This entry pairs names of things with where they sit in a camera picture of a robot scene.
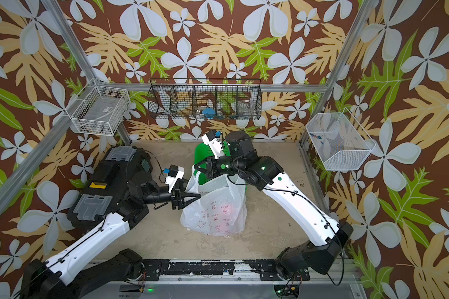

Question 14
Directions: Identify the white wire basket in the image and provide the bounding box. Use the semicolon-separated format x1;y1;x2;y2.
66;79;130;137
306;109;377;172

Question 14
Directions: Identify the white wire basket left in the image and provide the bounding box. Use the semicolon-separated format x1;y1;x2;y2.
66;79;130;137

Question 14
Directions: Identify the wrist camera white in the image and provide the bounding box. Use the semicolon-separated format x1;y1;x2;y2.
202;129;225;159
163;164;185;193

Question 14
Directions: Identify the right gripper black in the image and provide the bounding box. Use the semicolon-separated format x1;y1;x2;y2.
195;156;248;180

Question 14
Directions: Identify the white plastic bag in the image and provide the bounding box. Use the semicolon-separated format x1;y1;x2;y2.
180;170;248;237

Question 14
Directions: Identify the blue object in basket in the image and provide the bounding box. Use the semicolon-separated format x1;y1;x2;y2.
202;108;216;119

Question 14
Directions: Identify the green plastic basket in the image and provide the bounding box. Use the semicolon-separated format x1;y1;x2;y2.
193;143;214;185

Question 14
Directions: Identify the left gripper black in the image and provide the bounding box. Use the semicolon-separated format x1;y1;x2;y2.
141;176;200;209

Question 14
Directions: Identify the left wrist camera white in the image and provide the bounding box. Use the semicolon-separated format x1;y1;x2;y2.
163;164;185;193

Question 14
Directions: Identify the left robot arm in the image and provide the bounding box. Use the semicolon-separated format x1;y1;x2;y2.
15;171;201;299

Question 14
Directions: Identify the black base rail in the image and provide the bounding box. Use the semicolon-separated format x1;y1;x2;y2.
132;259;310;282

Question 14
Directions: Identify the white wire basket right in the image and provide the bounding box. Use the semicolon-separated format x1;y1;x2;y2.
306;109;377;172

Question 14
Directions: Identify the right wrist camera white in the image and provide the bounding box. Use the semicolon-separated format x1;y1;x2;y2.
202;129;225;159

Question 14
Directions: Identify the black wire basket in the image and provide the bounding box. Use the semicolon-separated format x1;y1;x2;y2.
145;78;263;120

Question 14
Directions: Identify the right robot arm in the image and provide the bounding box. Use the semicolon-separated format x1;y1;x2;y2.
195;130;353;279

